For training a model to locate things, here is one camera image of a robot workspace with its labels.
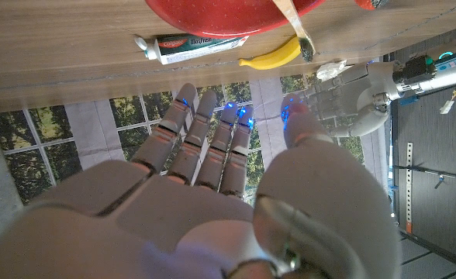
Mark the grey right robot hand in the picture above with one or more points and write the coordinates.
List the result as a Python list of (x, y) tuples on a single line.
[(197, 217)]

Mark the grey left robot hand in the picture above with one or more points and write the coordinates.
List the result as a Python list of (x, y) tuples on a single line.
[(352, 97)]

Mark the wooden toothbrush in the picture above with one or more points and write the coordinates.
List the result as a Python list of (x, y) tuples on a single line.
[(294, 19)]

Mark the white green toothpaste tube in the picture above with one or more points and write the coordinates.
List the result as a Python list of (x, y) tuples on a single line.
[(197, 48)]

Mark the yellow toy banana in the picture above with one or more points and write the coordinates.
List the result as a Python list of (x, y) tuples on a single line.
[(274, 58)]

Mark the red bowl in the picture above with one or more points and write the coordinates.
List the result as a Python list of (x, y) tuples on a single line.
[(220, 15)]

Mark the crumpled white tissue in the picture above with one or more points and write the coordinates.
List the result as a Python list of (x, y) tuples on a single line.
[(330, 70)]

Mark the white perforated metal strip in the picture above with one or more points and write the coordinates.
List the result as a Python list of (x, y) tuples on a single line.
[(408, 186)]

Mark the printed window backdrop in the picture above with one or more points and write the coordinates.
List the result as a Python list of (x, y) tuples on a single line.
[(38, 155)]

